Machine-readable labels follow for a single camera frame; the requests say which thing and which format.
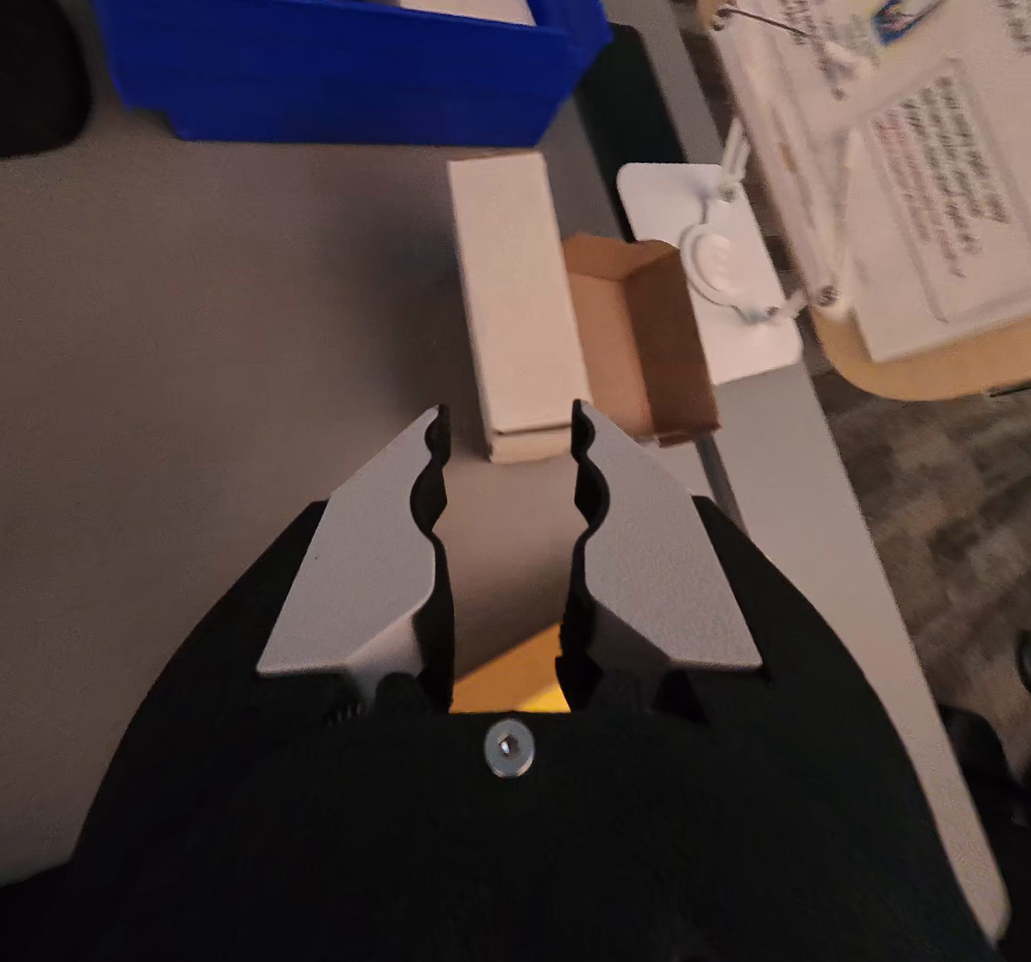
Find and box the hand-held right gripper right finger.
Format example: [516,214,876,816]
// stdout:
[556,398,765,712]

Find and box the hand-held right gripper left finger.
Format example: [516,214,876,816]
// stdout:
[256,405,456,712]

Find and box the blue plastic bin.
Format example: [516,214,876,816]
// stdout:
[76,0,613,148]

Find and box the yellow plastic bin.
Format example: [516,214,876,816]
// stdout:
[449,624,571,715]

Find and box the black cushion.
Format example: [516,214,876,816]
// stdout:
[0,0,91,159]

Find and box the white metal plate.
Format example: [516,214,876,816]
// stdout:
[616,163,804,387]

